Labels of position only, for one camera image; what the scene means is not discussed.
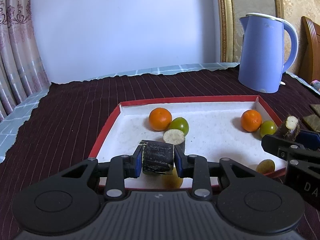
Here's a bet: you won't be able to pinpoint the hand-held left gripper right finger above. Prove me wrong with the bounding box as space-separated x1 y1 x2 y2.
174 145 260 201

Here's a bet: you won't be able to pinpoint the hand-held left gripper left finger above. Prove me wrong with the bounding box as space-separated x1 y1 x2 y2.
61 145 145 200

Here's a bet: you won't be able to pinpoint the dark sugarcane piece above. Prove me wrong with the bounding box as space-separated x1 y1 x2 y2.
141 140 175 175
163 129 186 155
275 115 300 142

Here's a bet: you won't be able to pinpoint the gold ornate frame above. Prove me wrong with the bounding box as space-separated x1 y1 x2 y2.
215 0 285 63

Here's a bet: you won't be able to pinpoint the pink patterned curtain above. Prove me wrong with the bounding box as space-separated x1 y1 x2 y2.
0 0 52 122

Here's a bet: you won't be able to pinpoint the wooden headboard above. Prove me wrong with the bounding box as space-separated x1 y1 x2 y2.
299 16 320 83

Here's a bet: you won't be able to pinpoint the orange tangerine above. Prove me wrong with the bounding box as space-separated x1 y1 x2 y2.
149 107 173 131
241 109 262 132

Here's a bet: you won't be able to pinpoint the green round fruit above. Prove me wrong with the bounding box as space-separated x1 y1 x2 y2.
259 120 277 138
169 117 190 138

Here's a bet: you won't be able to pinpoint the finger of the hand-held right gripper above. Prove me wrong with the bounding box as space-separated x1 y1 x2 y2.
297 129 320 152
261 134 315 159

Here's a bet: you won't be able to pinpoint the dark maroon striped tablecloth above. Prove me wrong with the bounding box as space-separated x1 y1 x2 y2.
0 67 320 240

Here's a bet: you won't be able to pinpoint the small yellow fruit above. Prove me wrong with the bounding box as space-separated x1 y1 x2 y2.
161 169 184 189
256 159 275 174

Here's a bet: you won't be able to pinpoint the red cardboard box tray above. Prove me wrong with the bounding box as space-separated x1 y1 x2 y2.
89 95 288 189

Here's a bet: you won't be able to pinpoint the dark flat pieces on table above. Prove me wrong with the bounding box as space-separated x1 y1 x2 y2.
301 114 320 132

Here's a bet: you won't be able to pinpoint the blue electric kettle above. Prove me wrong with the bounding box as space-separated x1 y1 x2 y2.
237 12 299 94

